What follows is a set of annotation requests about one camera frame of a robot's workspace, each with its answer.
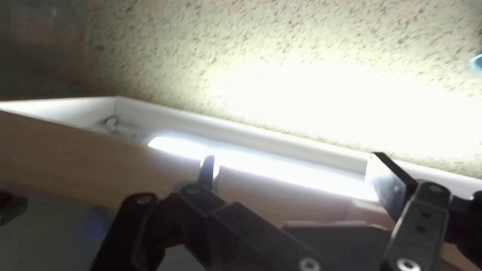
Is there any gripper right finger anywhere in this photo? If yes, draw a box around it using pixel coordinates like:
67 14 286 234
366 152 482 271

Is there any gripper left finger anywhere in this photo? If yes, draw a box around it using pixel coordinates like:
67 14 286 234
90 155 325 271

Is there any metal screw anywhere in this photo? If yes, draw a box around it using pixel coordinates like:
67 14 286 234
104 116 148 139

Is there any wooden drawer with white inside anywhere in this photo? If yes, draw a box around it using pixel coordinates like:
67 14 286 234
0 96 482 271

